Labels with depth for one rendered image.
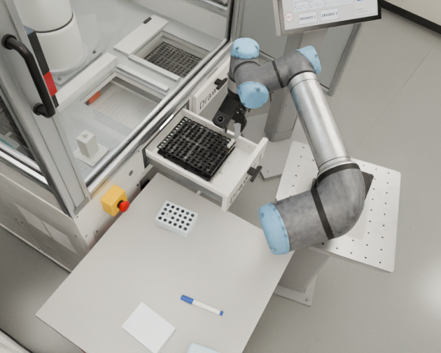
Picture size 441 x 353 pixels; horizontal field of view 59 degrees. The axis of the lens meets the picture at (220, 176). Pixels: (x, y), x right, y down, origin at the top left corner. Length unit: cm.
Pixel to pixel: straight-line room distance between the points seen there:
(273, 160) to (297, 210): 166
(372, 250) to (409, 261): 100
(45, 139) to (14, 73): 19
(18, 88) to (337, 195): 66
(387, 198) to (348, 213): 78
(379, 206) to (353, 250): 22
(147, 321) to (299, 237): 56
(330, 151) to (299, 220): 17
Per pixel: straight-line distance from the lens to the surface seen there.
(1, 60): 80
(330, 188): 84
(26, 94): 86
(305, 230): 83
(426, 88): 348
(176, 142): 140
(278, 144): 257
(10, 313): 222
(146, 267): 131
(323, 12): 191
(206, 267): 131
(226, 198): 125
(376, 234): 151
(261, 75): 102
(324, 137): 90
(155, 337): 119
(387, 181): 166
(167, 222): 133
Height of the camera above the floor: 198
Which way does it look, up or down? 55 degrees down
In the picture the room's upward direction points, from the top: 7 degrees clockwise
